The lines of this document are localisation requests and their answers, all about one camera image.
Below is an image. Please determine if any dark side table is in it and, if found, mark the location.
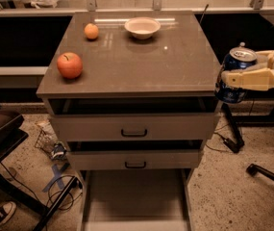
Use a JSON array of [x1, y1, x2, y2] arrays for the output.
[[0, 106, 78, 231]]

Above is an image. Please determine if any orange fruit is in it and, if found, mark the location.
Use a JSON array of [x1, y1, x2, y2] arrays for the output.
[[84, 23, 99, 39]]

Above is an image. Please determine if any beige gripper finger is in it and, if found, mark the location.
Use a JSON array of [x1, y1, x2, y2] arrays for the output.
[[256, 50, 274, 69], [221, 68, 274, 90]]

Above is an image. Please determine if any middle grey drawer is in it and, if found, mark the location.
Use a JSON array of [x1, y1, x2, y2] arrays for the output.
[[66, 140, 203, 170]]

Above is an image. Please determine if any black floor cable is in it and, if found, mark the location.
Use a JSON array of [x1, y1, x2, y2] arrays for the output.
[[45, 174, 84, 212]]

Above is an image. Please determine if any bottom open grey drawer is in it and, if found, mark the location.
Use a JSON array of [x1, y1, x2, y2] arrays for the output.
[[77, 169, 194, 231]]

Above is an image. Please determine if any black chair leg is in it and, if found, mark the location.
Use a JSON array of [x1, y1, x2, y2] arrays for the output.
[[246, 164, 274, 181]]

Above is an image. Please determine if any red apple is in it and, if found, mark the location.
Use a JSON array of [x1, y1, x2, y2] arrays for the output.
[[57, 52, 83, 79]]

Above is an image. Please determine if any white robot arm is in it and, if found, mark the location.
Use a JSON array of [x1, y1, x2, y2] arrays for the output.
[[221, 50, 274, 90]]

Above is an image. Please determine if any white bowl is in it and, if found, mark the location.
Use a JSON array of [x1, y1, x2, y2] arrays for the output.
[[124, 17, 161, 39]]

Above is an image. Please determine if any top grey drawer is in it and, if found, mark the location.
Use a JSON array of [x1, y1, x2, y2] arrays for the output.
[[48, 95, 221, 142]]

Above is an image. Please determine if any wire mesh basket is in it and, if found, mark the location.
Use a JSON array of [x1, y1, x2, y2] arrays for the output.
[[35, 130, 58, 154]]

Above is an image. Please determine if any blue pepsi can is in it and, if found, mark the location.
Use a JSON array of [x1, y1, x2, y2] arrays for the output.
[[214, 46, 258, 104]]

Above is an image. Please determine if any black power adapter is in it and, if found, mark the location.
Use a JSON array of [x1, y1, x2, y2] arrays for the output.
[[223, 139, 239, 153]]

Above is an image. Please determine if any grey drawer cabinet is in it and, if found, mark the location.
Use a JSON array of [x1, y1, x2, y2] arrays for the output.
[[36, 11, 234, 231]]

